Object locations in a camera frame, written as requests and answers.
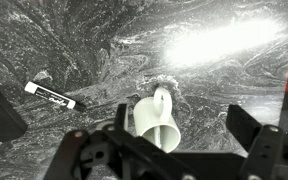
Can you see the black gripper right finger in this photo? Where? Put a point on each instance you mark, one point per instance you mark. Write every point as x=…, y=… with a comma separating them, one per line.
x=242, y=126

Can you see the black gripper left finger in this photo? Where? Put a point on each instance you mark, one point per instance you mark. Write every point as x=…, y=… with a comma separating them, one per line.
x=121, y=116

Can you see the white ceramic mug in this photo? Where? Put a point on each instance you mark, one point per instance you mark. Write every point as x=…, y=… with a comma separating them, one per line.
x=152, y=116

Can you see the white marker with black cap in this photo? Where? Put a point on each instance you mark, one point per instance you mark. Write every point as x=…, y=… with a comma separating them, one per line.
x=47, y=94

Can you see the black rectangular eraser block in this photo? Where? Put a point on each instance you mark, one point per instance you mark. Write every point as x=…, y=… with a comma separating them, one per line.
x=0, y=115

